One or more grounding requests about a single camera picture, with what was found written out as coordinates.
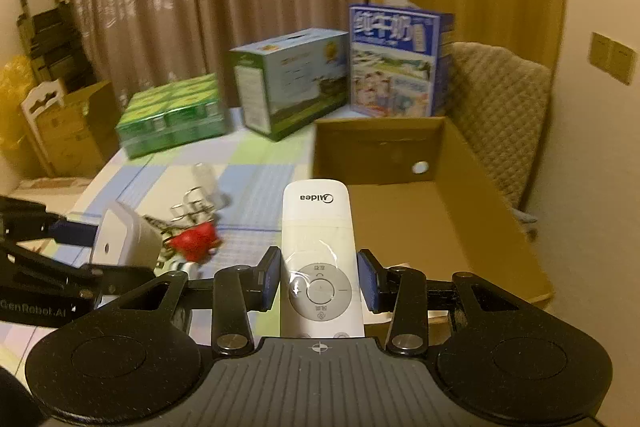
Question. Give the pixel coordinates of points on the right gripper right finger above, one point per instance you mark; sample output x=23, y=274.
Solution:
x=400, y=291

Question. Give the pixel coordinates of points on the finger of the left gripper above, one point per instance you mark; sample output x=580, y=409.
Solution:
x=73, y=233
x=110, y=280

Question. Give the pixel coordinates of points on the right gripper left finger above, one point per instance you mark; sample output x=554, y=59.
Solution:
x=237, y=291

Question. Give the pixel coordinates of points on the white power adapter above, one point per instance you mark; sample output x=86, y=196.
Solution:
x=125, y=238

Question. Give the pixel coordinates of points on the red pig figurine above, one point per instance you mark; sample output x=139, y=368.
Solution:
x=196, y=243

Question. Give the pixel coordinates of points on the white remote control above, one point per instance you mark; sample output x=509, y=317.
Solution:
x=320, y=293

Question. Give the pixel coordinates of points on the translucent plastic cup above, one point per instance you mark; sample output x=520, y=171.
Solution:
x=206, y=180

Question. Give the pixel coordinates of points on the green white small jar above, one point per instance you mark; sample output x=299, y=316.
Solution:
x=189, y=267

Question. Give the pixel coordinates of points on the flat cardboard on floor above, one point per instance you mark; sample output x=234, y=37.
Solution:
x=47, y=189

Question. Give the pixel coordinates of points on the open brown cardboard box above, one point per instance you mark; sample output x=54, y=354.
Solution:
x=421, y=198

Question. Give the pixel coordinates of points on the brown cardboard box on floor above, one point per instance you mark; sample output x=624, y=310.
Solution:
x=79, y=138

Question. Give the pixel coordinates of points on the checkered tablecloth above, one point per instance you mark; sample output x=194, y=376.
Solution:
x=251, y=171

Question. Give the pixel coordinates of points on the grey blanket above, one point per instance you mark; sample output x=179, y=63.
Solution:
x=527, y=222

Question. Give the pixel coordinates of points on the white cardboard cutout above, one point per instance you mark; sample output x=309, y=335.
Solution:
x=45, y=95

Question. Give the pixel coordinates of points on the green drink carton pack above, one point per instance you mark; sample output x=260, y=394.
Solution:
x=180, y=112

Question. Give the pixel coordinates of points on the yellow plastic bag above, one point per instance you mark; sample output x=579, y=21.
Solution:
x=16, y=81

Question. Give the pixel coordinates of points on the black folding hand cart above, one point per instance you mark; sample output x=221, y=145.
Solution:
x=53, y=44

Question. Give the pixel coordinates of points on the green white milk carton box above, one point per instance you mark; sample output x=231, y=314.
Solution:
x=289, y=81

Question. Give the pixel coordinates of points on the quilted beige chair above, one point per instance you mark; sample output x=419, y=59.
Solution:
x=499, y=102

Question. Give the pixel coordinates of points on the blue milk carton box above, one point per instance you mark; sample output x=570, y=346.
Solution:
x=399, y=60

